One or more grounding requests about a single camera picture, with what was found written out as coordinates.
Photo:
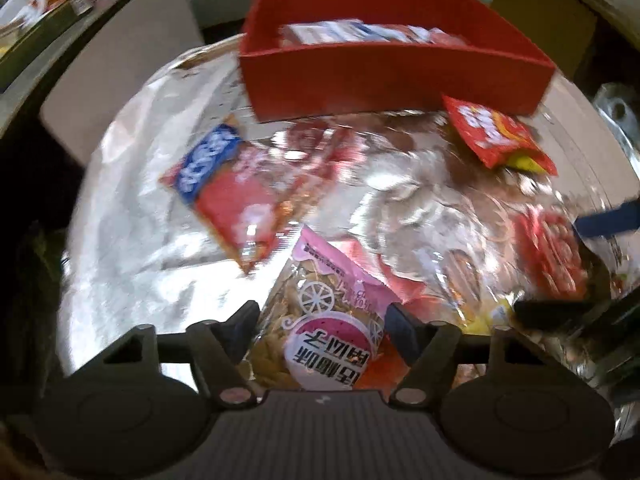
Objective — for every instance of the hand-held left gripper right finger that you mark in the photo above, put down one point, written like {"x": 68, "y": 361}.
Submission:
{"x": 402, "y": 332}

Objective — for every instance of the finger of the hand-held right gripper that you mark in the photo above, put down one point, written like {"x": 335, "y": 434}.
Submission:
{"x": 550, "y": 314}
{"x": 605, "y": 222}

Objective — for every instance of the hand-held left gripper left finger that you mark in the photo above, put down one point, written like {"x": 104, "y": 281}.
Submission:
{"x": 242, "y": 332}

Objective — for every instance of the clear packet with yellow label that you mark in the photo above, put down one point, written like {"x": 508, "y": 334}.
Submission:
{"x": 462, "y": 285}

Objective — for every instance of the pink biscuit packet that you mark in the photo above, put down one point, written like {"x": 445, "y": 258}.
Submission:
{"x": 325, "y": 355}

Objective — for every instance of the red packet with blue label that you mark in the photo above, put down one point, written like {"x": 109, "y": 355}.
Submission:
{"x": 230, "y": 200}

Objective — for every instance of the red packet with yellow corner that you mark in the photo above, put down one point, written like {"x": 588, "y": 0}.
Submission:
{"x": 490, "y": 130}

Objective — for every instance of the red cardboard box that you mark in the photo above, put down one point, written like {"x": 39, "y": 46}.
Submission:
{"x": 380, "y": 80}

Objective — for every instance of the white packet with blue print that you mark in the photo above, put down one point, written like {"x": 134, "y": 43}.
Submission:
{"x": 330, "y": 32}

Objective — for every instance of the bright red snack packet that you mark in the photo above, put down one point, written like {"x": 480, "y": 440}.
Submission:
{"x": 550, "y": 255}

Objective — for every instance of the clear plastic bag with roll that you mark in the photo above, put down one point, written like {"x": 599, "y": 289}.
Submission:
{"x": 617, "y": 105}

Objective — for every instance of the wooden cabinet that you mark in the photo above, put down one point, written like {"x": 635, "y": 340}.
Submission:
{"x": 545, "y": 10}

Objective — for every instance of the grey coffee table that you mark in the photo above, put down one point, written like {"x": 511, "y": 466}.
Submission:
{"x": 125, "y": 75}

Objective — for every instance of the white plastic bag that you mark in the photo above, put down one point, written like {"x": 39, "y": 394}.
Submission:
{"x": 25, "y": 5}

